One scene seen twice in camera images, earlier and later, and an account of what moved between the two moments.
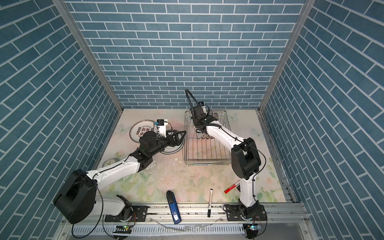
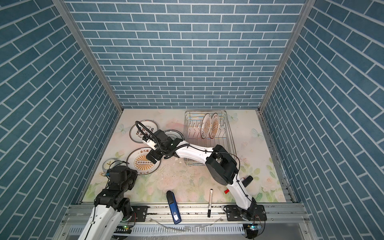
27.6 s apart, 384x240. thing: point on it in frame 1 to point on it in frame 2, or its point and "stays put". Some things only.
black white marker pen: (209, 212) stays put
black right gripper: (209, 117) to (153, 153)
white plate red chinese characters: (140, 127) stays put
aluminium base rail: (282, 221) stays put
